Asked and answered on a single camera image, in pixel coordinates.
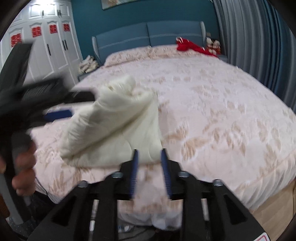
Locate red plush toy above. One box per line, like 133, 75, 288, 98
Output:
176, 37, 217, 57

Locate pink floral pillow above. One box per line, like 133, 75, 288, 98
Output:
104, 45, 201, 67

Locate framed wall picture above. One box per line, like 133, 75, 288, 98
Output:
101, 0, 142, 10

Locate pink floral bed cover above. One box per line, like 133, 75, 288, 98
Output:
28, 47, 296, 230

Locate small doll figurines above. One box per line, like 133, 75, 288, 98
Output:
206, 37, 221, 55

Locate beige folded clothes pile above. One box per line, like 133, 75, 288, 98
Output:
78, 55, 99, 75

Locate person left hand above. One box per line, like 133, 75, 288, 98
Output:
11, 141, 37, 196

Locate dark blue nightstand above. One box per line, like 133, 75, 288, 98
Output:
78, 72, 91, 82

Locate white wardrobe with red decals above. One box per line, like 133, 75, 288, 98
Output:
1, 1, 82, 87

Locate grey blue curtain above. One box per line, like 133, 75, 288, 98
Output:
213, 1, 295, 110

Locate blue upholstered headboard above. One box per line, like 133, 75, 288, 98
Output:
92, 20, 206, 66

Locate cream quilted padded garment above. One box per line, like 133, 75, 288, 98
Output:
59, 75, 163, 168

